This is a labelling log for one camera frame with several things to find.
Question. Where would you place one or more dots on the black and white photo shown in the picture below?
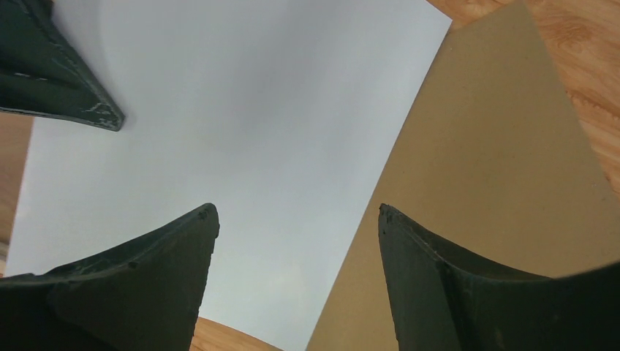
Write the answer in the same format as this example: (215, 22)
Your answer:
(280, 113)

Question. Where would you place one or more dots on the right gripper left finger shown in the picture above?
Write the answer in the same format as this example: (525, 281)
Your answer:
(144, 294)

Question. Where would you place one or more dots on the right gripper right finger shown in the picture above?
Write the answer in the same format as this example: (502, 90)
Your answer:
(445, 297)

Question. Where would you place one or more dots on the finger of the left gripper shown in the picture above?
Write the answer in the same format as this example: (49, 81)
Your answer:
(42, 75)

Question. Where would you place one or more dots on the brown backing board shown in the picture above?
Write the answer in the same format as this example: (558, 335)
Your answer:
(491, 157)

